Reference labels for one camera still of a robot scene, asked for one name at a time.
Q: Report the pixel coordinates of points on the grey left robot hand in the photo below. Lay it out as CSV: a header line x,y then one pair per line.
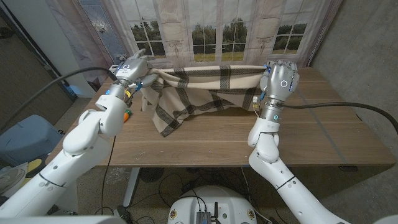
x,y
130,70

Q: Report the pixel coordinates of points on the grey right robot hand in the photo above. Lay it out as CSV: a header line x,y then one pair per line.
x,y
280,81

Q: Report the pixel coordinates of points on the cream black plaid scarf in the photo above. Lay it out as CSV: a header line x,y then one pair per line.
x,y
199,84

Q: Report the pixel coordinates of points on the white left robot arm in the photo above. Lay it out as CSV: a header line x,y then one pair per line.
x,y
74,155

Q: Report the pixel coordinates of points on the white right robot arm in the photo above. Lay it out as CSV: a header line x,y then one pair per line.
x,y
280,177

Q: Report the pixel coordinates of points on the orange toy carrot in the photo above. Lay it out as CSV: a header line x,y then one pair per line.
x,y
126,117

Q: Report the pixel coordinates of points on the purple printed backdrop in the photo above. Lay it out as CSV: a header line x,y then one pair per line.
x,y
93,46

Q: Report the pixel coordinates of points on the light blue floor object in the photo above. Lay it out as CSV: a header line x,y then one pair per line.
x,y
74,91

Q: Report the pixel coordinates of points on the printed window backdrop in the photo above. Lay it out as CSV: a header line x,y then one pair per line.
x,y
217,18

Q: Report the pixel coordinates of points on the white table leg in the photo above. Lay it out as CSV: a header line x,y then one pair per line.
x,y
131,186

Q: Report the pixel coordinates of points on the blue-grey plastic bin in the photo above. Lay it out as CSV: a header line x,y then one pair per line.
x,y
25,137

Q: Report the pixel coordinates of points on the yellow patterned floor mat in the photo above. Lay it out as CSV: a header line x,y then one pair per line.
x,y
34,164

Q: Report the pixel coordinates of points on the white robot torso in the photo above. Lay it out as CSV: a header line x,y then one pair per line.
x,y
214,199

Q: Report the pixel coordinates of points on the black box on torso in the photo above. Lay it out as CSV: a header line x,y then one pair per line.
x,y
203,217

